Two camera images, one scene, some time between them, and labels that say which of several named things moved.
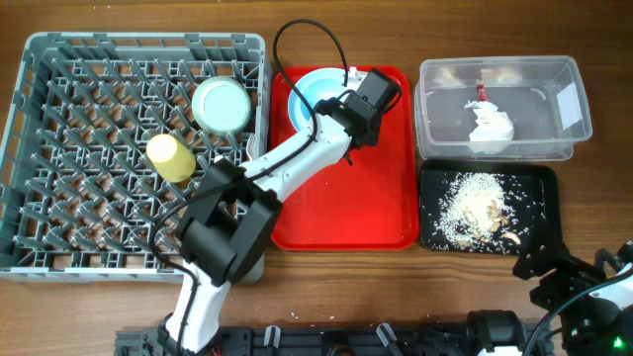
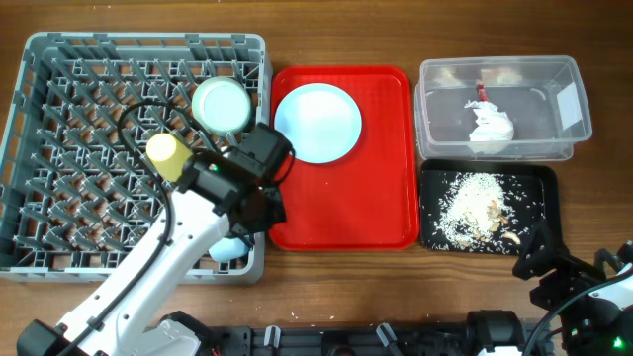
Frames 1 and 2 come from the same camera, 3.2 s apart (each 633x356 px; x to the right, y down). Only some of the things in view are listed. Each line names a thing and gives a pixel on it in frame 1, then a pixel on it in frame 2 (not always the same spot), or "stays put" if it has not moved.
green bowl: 221,105 stays put
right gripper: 572,279 stays put
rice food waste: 478,213 stays put
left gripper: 377,125 to 275,210
